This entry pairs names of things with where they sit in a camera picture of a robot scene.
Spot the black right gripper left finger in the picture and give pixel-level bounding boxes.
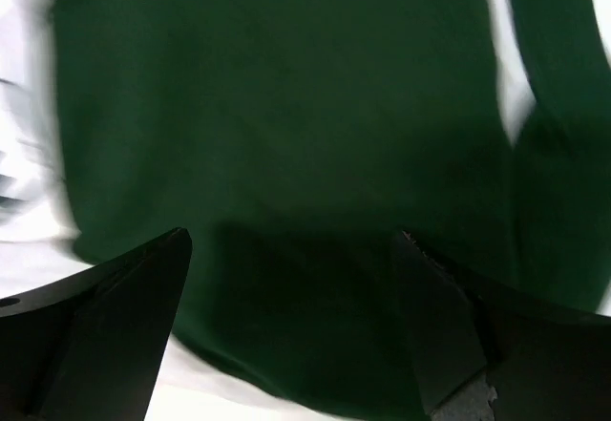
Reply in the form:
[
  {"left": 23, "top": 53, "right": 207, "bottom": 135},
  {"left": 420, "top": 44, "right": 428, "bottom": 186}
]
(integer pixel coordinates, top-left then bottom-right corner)
[{"left": 1, "top": 228, "right": 192, "bottom": 421}]

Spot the white and green t-shirt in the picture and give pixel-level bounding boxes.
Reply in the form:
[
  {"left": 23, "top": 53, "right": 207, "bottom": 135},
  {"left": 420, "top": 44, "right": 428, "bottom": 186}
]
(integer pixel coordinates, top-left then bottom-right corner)
[{"left": 1, "top": 0, "right": 610, "bottom": 420}]

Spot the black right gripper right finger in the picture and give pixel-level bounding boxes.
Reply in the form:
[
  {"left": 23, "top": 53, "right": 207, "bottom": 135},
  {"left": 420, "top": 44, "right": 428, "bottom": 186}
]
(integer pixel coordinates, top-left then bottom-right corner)
[{"left": 392, "top": 232, "right": 610, "bottom": 421}]

